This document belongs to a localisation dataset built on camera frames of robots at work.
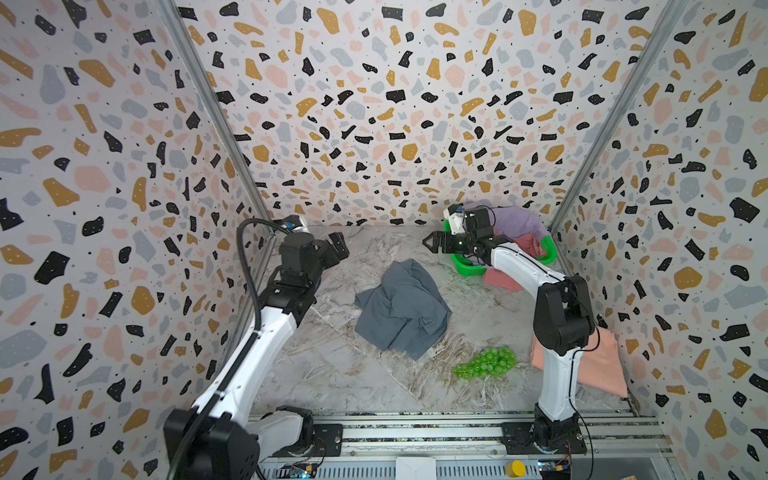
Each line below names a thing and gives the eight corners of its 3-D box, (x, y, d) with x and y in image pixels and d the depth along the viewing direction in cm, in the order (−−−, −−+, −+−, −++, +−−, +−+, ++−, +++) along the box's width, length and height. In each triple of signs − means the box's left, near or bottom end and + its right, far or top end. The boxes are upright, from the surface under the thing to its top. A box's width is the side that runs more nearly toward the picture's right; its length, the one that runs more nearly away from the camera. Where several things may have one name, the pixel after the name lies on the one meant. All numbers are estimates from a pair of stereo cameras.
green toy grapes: (455, 380, 85) (457, 375, 81) (450, 358, 89) (452, 352, 86) (514, 373, 87) (519, 367, 83) (507, 351, 91) (511, 345, 87)
